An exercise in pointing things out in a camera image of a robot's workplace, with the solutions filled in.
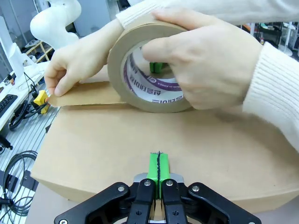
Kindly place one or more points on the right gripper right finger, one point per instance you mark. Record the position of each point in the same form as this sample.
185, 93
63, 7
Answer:
172, 200

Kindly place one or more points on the wooden shelf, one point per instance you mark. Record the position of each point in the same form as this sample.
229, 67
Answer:
37, 50

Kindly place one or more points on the white floor stand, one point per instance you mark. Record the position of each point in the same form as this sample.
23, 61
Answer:
286, 39

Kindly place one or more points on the black keyboard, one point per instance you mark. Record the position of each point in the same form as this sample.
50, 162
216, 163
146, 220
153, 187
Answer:
7, 103

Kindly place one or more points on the brown cardboard box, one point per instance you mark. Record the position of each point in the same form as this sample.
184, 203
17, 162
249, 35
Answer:
116, 140

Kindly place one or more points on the person's left hand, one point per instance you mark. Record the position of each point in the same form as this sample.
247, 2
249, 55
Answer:
215, 65

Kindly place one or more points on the brown packing tape roll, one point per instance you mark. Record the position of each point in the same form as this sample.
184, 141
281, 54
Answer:
114, 70

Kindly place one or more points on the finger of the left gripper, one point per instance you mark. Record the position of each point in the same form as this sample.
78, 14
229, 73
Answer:
153, 67
161, 67

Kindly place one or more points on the right forearm white sleeve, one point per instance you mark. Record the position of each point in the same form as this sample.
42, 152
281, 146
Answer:
187, 7

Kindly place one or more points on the left forearm white sleeve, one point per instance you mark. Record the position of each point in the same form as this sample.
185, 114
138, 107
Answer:
275, 81

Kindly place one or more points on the person's right hand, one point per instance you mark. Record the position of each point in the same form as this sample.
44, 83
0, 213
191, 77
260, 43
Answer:
79, 58

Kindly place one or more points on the yellow emergency stop box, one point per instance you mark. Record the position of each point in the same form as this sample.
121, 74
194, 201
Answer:
40, 100

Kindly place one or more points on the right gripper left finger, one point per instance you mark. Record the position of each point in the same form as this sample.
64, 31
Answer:
140, 200

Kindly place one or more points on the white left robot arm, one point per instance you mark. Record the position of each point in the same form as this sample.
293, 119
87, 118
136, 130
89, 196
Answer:
51, 25

